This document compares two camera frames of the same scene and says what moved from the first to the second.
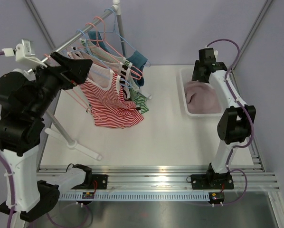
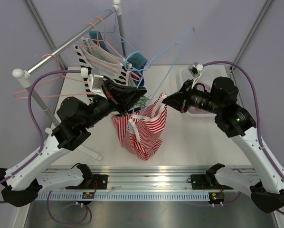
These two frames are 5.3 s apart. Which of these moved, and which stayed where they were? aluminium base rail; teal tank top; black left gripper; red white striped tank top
Moved: black left gripper; red white striped tank top
Stayed: aluminium base rail; teal tank top
